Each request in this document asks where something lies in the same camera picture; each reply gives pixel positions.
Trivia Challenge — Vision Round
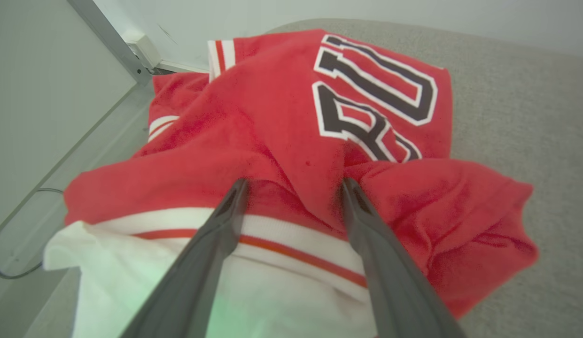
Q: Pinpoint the white plastic trunking box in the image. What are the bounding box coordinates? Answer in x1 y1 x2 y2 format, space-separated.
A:
122 31 163 71

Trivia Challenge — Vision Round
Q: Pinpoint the grey fabric sofa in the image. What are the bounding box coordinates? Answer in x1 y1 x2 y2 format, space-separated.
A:
23 19 583 338

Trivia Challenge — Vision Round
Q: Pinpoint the grey metal frame post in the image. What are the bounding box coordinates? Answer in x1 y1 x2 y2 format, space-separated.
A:
67 0 152 86

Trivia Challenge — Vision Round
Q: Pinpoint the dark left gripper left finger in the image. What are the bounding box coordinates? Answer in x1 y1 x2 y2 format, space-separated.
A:
120 177 250 338

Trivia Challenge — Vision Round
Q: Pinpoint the thin black floor cable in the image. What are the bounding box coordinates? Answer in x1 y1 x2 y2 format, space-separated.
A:
0 188 65 280

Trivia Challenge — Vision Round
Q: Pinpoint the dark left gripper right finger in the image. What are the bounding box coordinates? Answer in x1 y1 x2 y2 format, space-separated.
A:
340 177 466 338

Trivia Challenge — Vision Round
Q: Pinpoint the red white lettered jersey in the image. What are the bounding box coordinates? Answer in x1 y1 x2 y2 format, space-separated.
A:
42 29 540 338

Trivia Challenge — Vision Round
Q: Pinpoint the white wall baseboard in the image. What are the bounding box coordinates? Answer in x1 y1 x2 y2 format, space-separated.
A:
159 59 211 74

